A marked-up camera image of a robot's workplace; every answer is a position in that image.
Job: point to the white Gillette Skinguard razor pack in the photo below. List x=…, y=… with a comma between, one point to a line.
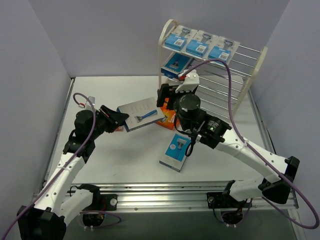
x=224, y=49

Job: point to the cream metal-rod shelf rack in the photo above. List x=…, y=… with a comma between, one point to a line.
x=222, y=87

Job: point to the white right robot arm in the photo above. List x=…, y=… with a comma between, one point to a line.
x=278, y=172

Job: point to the orange gillette fusion5 box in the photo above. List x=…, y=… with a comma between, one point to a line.
x=120, y=129
x=169, y=116

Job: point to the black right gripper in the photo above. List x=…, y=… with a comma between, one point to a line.
x=169, y=97

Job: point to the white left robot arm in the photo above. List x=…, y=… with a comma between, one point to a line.
x=49, y=215

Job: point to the aluminium mounting rail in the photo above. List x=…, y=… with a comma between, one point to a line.
x=162, y=197

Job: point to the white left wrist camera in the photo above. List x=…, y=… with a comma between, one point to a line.
x=88, y=103

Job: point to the grey Harry's box blue razor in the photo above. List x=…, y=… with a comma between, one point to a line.
x=141, y=113

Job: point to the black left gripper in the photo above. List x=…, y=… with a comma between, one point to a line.
x=105, y=118

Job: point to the orange Gillette Fusion5 box middle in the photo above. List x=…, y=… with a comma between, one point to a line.
x=169, y=116

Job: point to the orange Gillette Fusion5 box left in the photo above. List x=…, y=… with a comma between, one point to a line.
x=120, y=129

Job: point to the clear Gillette blister pack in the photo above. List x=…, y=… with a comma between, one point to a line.
x=179, y=38
x=201, y=43

